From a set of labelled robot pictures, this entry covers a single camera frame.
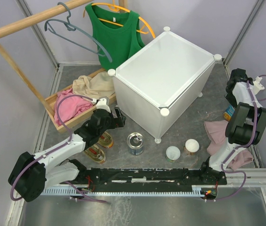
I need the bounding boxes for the beige crumpled cloth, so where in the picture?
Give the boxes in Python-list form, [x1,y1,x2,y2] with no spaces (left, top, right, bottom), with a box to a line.
[72,71,115,99]

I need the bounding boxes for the orange clothes hanger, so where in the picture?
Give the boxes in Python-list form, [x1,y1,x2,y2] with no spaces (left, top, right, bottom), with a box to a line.
[84,3,143,46]

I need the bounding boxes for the green tank top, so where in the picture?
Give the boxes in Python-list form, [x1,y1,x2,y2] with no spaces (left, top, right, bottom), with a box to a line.
[85,4,145,70]

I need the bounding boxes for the blue labelled open-top can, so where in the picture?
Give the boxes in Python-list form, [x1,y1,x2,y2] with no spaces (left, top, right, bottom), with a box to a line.
[127,132,144,155]

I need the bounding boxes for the pink crumpled cloth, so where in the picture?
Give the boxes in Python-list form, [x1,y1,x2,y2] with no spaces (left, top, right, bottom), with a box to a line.
[54,89,93,126]

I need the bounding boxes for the white plastic cube cabinet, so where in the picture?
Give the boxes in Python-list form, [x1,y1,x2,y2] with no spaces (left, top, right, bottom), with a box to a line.
[108,26,222,143]

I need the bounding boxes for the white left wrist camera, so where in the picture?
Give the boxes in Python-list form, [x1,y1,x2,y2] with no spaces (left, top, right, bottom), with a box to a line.
[96,97,111,113]

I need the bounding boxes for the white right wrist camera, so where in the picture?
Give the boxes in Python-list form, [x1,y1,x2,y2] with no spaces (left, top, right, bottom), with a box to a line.
[253,76,265,95]

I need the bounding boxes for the yellow labelled can white lid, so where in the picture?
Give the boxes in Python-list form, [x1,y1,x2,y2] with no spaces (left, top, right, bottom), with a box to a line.
[183,139,200,155]

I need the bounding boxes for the blue chicken noodle soup can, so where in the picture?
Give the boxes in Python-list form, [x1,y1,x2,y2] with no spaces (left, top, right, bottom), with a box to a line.
[223,105,235,121]

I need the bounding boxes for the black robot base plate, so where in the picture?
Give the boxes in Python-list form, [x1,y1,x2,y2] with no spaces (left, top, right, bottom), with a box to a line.
[71,168,227,192]

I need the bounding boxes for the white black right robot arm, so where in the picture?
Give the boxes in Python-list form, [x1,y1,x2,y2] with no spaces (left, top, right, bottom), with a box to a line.
[198,68,266,185]

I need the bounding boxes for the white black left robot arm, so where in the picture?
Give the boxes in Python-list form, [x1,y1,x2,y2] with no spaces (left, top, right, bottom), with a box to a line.
[8,106,126,202]

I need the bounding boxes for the wooden clothes rack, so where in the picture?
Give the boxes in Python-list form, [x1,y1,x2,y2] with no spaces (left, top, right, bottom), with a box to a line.
[0,0,129,134]

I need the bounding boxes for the green labelled can white lid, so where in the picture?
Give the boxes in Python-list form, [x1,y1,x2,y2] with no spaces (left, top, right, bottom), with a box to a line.
[166,146,181,162]

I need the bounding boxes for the flat gold sardine tin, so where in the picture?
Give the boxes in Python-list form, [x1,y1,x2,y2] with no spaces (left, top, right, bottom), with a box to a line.
[97,131,114,148]
[84,144,106,164]

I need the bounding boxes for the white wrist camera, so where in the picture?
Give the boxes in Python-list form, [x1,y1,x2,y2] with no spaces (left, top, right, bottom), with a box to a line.
[253,76,265,95]
[96,97,111,113]

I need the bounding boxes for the light blue cable duct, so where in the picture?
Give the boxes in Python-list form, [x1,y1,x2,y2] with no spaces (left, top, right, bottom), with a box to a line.
[41,185,216,198]

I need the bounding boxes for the lower flat gold sardine tin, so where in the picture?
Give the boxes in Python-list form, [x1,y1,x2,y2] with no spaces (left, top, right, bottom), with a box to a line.
[84,144,106,164]

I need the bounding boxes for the upper flat gold sardine tin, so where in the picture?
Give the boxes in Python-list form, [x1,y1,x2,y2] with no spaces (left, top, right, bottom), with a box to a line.
[97,131,114,148]

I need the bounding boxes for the mauve pink cloth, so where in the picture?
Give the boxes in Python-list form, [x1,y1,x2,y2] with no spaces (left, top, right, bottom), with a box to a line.
[204,120,253,170]

